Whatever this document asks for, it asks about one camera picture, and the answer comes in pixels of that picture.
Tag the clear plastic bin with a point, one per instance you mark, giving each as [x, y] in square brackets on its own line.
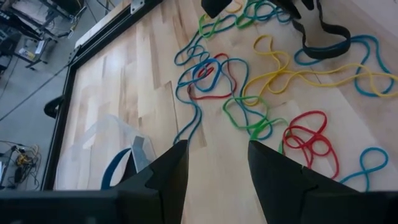
[93, 149]

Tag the black metal equipment rack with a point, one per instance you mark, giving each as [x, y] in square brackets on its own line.
[65, 6]

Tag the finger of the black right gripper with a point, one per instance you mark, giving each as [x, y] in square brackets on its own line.
[216, 7]
[292, 6]

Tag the yellow rubber band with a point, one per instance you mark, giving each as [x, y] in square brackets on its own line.
[284, 71]
[233, 11]

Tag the green rubber band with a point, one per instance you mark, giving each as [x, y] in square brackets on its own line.
[244, 25]
[201, 28]
[245, 127]

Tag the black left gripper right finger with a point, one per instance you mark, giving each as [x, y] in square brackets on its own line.
[295, 202]

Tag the black frame clamp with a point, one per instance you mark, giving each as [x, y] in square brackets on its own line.
[51, 109]

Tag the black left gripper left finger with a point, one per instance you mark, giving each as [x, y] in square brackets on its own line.
[140, 205]

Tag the blue rubber band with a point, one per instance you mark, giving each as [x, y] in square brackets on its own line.
[219, 71]
[106, 174]

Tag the black metal table frame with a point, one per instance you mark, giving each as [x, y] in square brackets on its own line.
[61, 124]

